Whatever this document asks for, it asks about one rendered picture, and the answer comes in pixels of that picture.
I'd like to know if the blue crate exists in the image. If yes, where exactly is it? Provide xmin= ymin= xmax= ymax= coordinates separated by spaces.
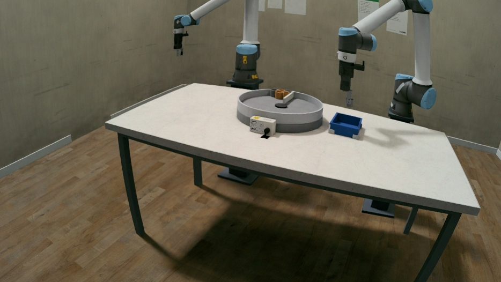
xmin=328 ymin=113 xmax=364 ymax=138

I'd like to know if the grey turntable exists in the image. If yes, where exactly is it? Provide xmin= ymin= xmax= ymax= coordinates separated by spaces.
xmin=236 ymin=88 xmax=325 ymax=134

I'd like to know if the white table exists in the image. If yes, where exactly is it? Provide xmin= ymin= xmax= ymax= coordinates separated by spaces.
xmin=105 ymin=82 xmax=481 ymax=282

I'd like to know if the white control box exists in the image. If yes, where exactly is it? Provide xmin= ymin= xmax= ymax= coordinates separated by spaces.
xmin=249 ymin=115 xmax=277 ymax=140

